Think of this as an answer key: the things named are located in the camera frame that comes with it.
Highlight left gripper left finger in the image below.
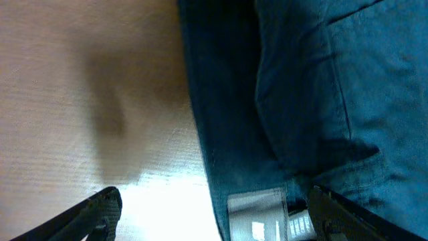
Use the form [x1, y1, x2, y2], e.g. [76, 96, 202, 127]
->
[12, 186, 122, 241]

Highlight navy blue shorts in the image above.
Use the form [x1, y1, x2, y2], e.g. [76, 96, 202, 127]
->
[178, 0, 427, 240]

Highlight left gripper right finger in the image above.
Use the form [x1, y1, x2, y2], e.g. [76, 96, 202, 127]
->
[307, 186, 424, 241]

